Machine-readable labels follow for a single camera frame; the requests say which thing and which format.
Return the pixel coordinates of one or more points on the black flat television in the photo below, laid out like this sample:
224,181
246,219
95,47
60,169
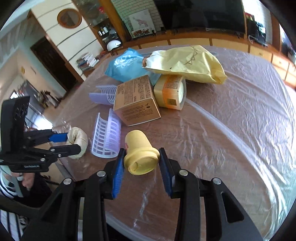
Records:
212,14

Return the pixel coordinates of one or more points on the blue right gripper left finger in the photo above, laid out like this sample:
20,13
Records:
117,173

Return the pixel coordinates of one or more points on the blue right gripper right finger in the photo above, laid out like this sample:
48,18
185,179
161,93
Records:
166,171

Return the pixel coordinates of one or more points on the orange labelled cream jar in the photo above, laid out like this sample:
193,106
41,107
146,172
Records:
170,91

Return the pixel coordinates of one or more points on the black coffee machine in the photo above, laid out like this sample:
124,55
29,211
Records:
256,32

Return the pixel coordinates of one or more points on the purple hair roller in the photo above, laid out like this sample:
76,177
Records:
106,95
106,137

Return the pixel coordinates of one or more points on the black left camera box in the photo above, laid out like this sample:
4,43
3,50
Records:
13,113

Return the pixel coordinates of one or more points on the round wall picture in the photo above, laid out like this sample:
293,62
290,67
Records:
69,18

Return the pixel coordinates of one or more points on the white helmet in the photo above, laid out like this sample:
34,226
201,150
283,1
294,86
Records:
113,45

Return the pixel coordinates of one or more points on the stack of books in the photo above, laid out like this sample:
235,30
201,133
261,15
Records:
86,61

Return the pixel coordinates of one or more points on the brown cardboard box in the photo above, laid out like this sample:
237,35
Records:
135,102

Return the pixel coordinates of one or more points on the yellow paper bag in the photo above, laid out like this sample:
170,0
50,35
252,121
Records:
194,63

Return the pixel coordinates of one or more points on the wooden TV cabinet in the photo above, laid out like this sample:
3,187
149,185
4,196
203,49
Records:
281,63

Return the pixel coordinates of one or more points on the yellow paper cup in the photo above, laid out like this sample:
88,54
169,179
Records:
141,157

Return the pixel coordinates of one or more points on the blue plastic bag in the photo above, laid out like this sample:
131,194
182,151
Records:
128,66

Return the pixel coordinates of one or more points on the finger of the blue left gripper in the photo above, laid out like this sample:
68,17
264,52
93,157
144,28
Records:
58,137
66,150

